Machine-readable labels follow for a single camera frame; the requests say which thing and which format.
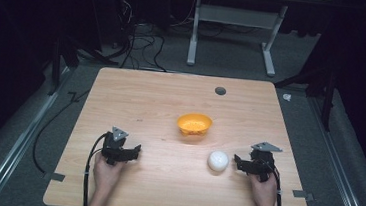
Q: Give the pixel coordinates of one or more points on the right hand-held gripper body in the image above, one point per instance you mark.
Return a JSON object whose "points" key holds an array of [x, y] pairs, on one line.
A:
{"points": [[261, 163]]}

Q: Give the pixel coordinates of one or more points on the white round ball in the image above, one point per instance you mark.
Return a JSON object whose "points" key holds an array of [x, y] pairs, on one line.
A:
{"points": [[218, 161]]}

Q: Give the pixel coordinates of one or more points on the black metal stand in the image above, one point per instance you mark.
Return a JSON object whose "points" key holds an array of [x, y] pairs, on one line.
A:
{"points": [[57, 62], [328, 95]]}

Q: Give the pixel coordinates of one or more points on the person's left hand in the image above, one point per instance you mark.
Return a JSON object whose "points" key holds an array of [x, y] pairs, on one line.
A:
{"points": [[106, 176]]}

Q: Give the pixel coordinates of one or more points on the orange plastic bowl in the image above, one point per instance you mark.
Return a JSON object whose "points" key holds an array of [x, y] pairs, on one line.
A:
{"points": [[194, 124]]}

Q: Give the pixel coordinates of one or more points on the black computer tower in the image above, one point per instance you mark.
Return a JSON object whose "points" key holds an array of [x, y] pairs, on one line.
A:
{"points": [[123, 14]]}

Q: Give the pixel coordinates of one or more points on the person's right hand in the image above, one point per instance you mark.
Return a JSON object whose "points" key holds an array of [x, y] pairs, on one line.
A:
{"points": [[263, 192]]}

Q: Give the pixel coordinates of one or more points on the grey tape strip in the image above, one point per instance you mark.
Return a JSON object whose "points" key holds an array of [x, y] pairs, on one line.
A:
{"points": [[54, 176], [302, 195]]}

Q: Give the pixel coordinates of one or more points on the white metal desk frame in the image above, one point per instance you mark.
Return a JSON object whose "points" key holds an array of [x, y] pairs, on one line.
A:
{"points": [[235, 15]]}

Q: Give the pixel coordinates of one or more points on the metal floor rail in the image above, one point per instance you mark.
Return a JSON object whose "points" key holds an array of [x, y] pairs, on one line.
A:
{"points": [[16, 148], [339, 163]]}

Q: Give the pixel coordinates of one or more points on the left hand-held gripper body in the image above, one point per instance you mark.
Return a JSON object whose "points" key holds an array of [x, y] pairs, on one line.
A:
{"points": [[113, 148]]}

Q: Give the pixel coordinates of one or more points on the crumpled white paper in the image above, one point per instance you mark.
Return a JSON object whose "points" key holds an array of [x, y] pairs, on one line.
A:
{"points": [[287, 97]]}

